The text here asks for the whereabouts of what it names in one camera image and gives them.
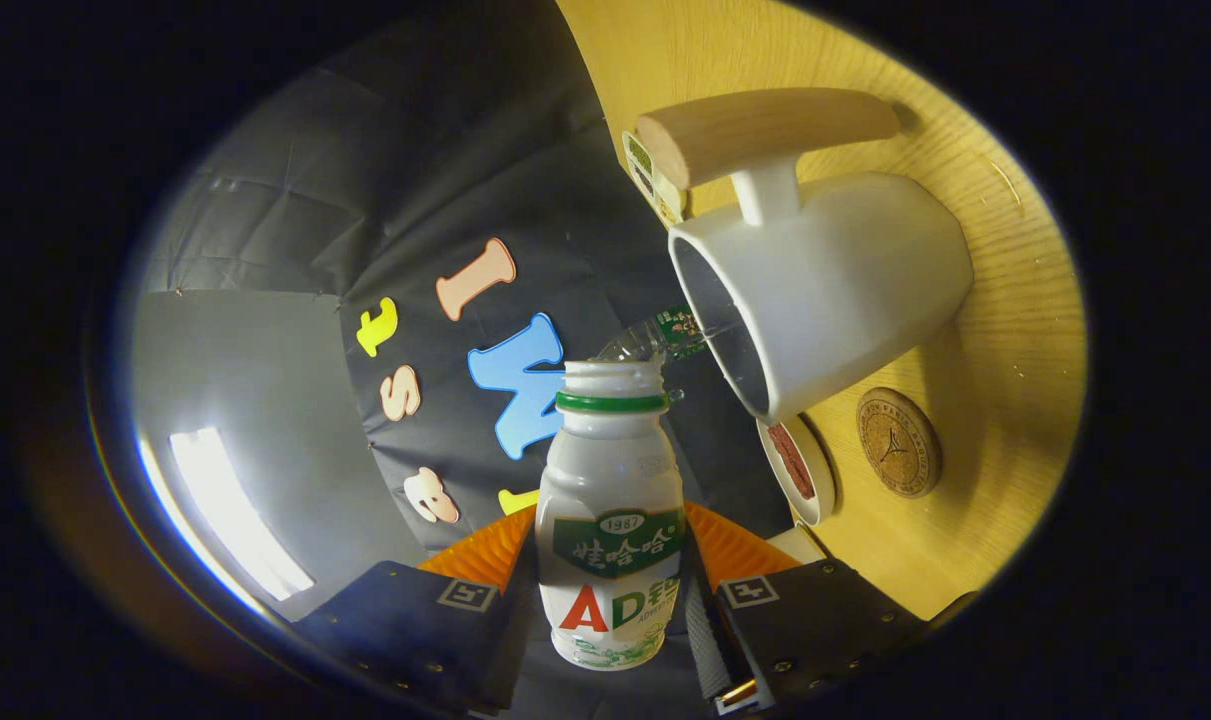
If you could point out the cream toaster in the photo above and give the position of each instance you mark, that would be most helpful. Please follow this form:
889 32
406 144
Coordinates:
800 545

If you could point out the round cork coaster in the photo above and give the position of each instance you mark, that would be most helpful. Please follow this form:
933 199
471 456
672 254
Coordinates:
900 445

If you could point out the white divided condiment dish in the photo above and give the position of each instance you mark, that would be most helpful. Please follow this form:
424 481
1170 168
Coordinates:
655 190

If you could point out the red meat slice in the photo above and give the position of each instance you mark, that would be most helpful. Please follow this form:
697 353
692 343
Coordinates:
793 462

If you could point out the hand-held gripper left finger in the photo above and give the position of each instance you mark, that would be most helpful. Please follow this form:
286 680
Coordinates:
510 640

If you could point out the round white plate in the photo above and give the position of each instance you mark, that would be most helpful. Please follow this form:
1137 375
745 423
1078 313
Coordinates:
822 480

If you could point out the wooden table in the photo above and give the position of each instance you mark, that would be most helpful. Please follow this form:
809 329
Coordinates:
1005 400

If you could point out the white juice bottle green label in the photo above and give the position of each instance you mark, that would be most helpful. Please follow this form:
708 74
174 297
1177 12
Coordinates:
610 470

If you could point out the ceiling light panel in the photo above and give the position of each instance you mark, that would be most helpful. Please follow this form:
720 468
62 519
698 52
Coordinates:
235 520

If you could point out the clear plastic water bottle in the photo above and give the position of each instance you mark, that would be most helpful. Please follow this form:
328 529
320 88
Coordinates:
665 330

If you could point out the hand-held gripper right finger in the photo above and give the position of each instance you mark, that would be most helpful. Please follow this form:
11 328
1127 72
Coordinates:
710 640

